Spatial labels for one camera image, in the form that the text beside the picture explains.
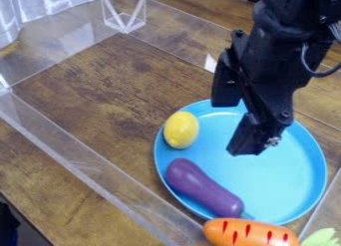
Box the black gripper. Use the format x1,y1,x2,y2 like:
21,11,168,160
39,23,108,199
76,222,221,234
210,4,334,156

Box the purple toy eggplant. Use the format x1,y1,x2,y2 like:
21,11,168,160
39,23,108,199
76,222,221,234
164,158,254,219

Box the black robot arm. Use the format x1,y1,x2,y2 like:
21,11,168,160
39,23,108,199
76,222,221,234
210,0,341,155

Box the yellow toy lemon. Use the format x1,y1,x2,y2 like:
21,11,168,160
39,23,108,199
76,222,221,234
163,111,199,149

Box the blue round plate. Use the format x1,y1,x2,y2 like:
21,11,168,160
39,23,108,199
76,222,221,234
155,101,327,225

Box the orange toy carrot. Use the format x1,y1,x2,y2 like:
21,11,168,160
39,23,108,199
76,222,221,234
202,218,299,246

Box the green carrot leaves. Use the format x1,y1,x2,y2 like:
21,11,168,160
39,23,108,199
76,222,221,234
301,228,341,246

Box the white patterned curtain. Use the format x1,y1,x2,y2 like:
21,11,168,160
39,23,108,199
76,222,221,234
0,0,95,49

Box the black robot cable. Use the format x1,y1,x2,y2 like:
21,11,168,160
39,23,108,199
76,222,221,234
299,20,341,79

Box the clear acrylic enclosure wall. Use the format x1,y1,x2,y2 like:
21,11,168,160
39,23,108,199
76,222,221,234
0,0,341,246

